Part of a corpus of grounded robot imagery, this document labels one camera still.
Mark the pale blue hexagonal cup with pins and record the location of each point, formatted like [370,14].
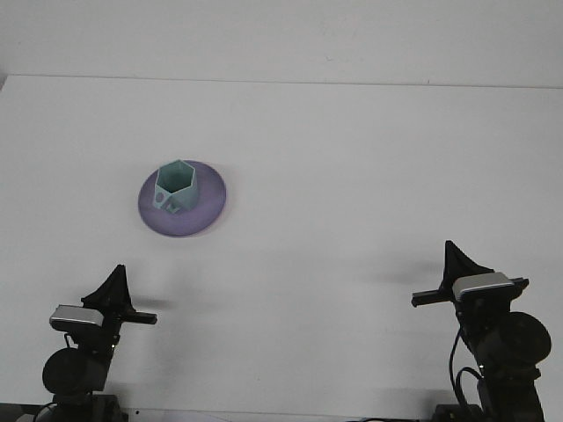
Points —
[189,198]

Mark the purple round plate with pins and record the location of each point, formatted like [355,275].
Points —
[206,211]

